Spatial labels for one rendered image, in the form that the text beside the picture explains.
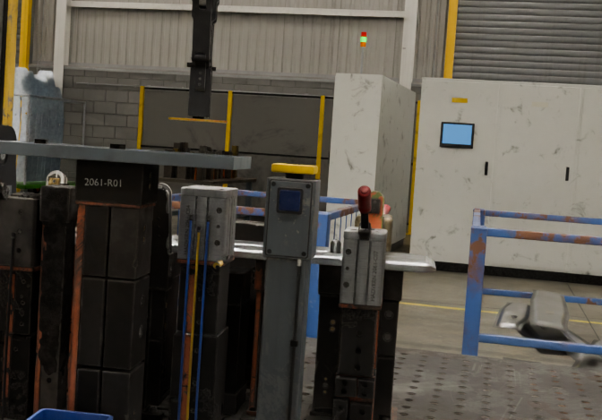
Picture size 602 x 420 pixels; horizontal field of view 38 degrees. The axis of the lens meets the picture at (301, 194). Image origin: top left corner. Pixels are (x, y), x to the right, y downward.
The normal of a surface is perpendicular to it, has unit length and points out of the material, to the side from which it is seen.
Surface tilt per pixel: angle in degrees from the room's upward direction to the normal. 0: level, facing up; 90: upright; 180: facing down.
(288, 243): 90
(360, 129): 90
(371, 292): 90
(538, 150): 90
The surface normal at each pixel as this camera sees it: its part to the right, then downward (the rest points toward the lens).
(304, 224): -0.12, 0.04
